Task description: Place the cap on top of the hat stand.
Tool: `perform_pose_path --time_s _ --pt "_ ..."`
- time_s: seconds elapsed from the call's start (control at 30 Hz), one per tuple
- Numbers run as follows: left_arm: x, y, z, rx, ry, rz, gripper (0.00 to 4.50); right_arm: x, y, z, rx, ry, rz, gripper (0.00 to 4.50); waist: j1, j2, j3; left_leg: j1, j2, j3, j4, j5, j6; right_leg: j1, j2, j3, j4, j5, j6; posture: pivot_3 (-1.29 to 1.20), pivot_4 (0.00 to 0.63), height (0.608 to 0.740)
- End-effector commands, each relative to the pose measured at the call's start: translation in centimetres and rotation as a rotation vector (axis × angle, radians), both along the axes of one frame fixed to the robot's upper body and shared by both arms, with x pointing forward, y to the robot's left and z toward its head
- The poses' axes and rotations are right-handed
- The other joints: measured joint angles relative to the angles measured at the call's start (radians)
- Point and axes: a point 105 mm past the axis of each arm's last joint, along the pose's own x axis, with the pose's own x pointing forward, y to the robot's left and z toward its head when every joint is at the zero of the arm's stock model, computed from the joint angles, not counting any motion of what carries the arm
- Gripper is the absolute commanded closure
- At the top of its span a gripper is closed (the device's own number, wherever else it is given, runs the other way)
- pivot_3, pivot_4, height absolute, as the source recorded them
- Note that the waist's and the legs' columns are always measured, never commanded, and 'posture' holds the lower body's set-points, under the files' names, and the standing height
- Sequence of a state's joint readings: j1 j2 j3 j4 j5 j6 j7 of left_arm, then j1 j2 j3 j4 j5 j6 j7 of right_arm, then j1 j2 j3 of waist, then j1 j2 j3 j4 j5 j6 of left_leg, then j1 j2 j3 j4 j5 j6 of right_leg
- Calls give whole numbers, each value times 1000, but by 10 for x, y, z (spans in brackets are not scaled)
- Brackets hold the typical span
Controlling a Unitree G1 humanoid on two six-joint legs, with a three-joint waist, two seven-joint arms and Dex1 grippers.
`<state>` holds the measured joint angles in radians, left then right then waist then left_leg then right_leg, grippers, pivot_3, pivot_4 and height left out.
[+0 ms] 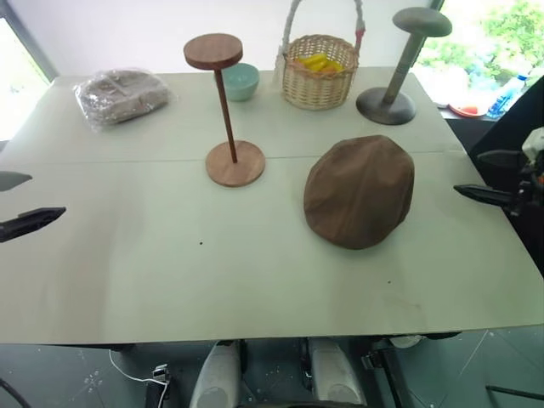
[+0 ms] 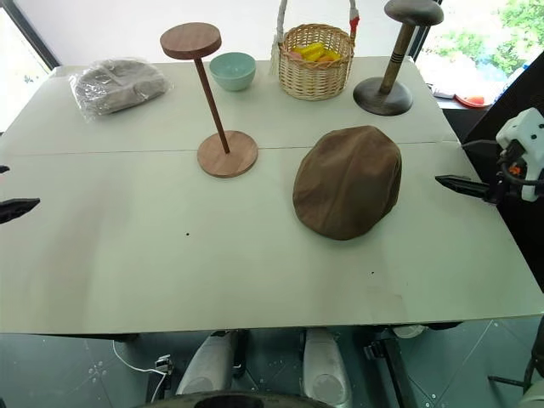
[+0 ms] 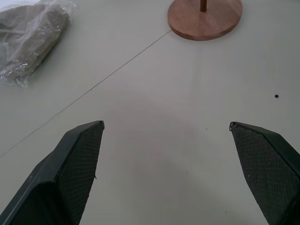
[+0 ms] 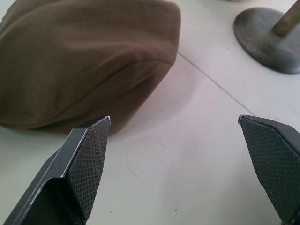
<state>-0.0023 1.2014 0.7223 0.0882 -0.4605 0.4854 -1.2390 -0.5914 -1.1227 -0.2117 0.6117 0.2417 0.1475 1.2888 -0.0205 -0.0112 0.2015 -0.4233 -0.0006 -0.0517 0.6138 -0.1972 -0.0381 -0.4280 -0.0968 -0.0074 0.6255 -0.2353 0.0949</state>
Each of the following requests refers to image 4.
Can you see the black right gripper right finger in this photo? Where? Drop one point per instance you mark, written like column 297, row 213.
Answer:
column 276, row 161

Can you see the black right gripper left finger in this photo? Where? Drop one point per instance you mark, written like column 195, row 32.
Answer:
column 70, row 178

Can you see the brown fabric hat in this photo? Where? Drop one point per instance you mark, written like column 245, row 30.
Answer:
column 79, row 63

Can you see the round grey stand base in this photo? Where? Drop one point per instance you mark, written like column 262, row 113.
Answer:
column 264, row 39

